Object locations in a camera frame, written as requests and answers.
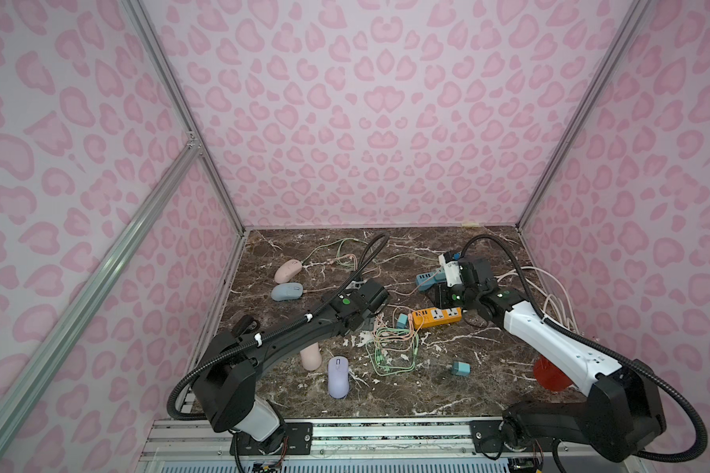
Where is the teal USB charger adapter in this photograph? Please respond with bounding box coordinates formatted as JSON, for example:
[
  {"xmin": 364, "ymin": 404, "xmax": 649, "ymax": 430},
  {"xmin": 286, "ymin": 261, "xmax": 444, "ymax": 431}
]
[
  {"xmin": 451, "ymin": 361, "xmax": 471, "ymax": 378},
  {"xmin": 396, "ymin": 313, "xmax": 410, "ymax": 330}
]

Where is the light blue wireless mouse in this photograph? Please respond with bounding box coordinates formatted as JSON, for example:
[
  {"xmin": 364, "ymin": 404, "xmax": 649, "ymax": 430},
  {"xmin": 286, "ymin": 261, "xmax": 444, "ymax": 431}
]
[{"xmin": 270, "ymin": 282, "xmax": 305, "ymax": 302}]

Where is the pink wireless mouse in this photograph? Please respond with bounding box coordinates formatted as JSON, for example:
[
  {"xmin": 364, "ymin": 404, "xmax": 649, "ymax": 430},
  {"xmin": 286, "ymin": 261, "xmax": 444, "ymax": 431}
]
[
  {"xmin": 274, "ymin": 259, "xmax": 303, "ymax": 284},
  {"xmin": 300, "ymin": 343, "xmax": 323, "ymax": 372}
]

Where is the lavender wireless mouse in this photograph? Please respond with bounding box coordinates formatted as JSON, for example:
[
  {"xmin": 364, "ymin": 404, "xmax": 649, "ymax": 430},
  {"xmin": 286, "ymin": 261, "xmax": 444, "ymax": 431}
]
[{"xmin": 327, "ymin": 356, "xmax": 350, "ymax": 399}]

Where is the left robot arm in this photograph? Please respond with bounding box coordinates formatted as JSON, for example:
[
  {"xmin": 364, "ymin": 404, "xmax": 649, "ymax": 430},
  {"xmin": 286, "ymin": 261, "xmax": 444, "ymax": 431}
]
[{"xmin": 166, "ymin": 233, "xmax": 390, "ymax": 451}]

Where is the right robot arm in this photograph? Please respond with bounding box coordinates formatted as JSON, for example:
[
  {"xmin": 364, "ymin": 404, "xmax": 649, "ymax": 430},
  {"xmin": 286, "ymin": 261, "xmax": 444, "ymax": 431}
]
[{"xmin": 439, "ymin": 244, "xmax": 709, "ymax": 463}]

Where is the blue power strip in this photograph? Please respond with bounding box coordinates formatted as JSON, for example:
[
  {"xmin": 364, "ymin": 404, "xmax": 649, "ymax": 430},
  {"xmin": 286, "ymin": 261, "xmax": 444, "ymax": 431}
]
[{"xmin": 415, "ymin": 268, "xmax": 446, "ymax": 293}]

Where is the orange power strip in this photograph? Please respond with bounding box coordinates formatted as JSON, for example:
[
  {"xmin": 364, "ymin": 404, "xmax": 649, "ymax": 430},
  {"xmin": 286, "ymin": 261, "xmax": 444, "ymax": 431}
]
[{"xmin": 411, "ymin": 307, "xmax": 462, "ymax": 330}]

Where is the red emergency stop button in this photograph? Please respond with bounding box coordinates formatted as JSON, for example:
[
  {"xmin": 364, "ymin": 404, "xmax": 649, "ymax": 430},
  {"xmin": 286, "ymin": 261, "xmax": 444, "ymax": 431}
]
[{"xmin": 534, "ymin": 356, "xmax": 572, "ymax": 392}]

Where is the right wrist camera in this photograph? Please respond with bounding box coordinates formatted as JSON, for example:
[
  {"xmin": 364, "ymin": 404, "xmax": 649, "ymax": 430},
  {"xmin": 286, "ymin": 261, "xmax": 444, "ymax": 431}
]
[{"xmin": 439, "ymin": 251, "xmax": 463, "ymax": 287}]

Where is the white power strip cord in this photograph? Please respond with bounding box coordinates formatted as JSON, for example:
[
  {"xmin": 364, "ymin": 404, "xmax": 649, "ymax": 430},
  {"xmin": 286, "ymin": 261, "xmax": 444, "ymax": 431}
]
[{"xmin": 496, "ymin": 265, "xmax": 578, "ymax": 332}]

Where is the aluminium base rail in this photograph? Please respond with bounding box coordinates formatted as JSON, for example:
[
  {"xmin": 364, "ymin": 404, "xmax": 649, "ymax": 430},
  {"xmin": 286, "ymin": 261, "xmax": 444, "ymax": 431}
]
[{"xmin": 135, "ymin": 417, "xmax": 651, "ymax": 472}]

